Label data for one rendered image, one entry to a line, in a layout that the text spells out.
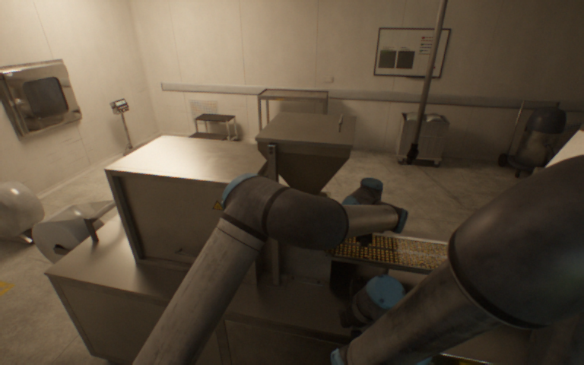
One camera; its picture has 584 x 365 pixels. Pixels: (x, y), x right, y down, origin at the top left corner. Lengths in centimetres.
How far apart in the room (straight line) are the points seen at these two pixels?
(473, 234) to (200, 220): 120
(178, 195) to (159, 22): 469
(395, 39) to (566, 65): 224
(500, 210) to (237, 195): 48
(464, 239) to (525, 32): 494
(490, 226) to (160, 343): 59
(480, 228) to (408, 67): 460
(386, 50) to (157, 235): 407
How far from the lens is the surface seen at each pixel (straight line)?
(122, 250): 189
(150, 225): 157
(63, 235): 224
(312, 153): 107
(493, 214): 33
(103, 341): 219
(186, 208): 139
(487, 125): 537
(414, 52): 488
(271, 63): 507
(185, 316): 66
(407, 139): 458
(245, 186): 65
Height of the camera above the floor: 189
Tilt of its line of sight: 29 degrees down
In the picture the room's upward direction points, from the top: straight up
